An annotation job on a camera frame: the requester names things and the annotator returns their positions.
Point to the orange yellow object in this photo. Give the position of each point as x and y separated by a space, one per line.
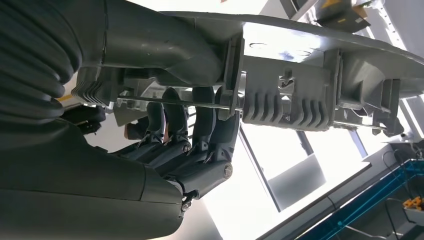
414 202

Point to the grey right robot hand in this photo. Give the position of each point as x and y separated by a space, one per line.
66 182

